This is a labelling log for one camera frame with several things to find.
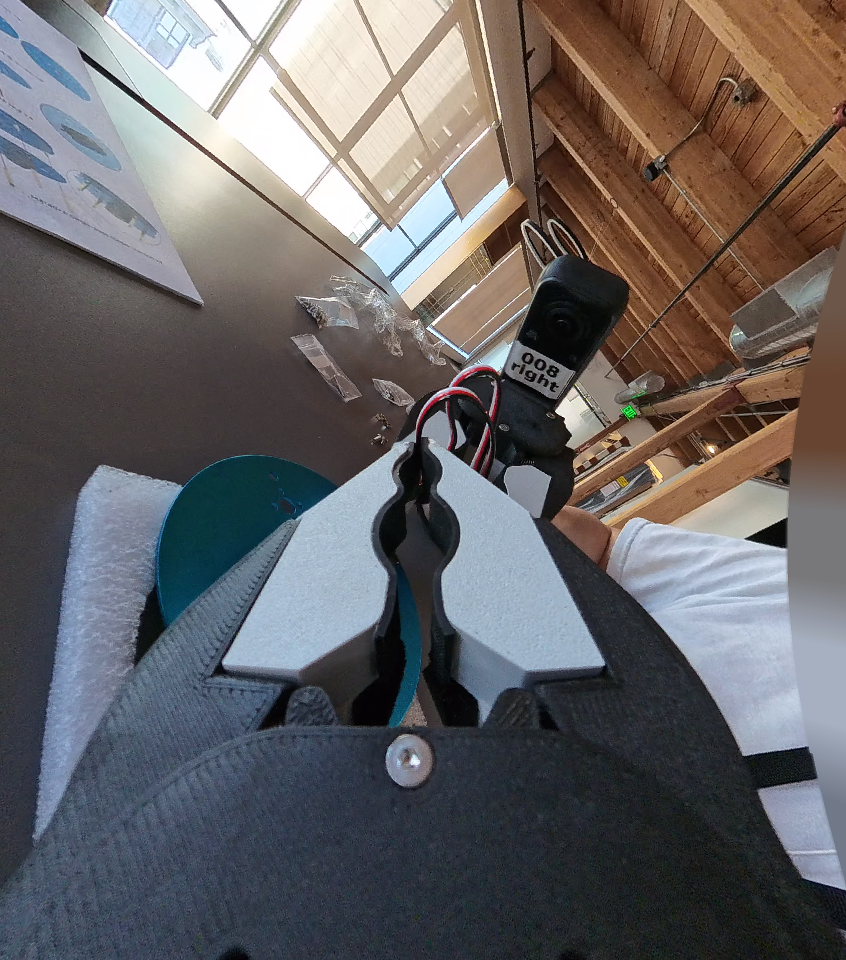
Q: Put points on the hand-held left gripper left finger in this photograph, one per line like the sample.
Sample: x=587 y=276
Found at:
x=318 y=592

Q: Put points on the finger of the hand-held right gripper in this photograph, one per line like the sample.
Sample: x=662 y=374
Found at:
x=528 y=487
x=438 y=429

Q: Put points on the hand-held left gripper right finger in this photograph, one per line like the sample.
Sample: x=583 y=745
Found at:
x=520 y=592

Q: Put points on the blue round metal plate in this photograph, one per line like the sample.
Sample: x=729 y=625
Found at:
x=228 y=525

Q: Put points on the person's right forearm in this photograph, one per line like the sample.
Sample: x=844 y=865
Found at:
x=584 y=534

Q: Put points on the dark grey desk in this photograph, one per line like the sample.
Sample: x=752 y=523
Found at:
x=93 y=360

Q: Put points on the small clear bag with screws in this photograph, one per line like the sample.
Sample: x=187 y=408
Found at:
x=393 y=392

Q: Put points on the crumpled clear plastic bag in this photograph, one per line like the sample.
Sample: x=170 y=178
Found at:
x=393 y=322

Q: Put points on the flat clear plastic bag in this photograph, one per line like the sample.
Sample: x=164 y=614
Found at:
x=325 y=367

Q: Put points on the clear bag with dark screws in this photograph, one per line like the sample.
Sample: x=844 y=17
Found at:
x=321 y=311

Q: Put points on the person in white shirt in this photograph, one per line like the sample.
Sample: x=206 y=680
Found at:
x=707 y=637

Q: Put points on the white foam sheet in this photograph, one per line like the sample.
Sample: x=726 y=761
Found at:
x=93 y=600

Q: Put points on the black ceiling pipe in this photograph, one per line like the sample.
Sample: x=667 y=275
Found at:
x=730 y=247

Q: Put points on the large window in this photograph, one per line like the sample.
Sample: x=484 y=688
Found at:
x=363 y=112

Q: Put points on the metal conduit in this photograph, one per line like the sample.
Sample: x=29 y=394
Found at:
x=692 y=135

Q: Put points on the folded printed instruction sheet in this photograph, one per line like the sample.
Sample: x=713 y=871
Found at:
x=93 y=195

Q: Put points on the silver air duct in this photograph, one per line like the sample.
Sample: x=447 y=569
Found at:
x=775 y=315

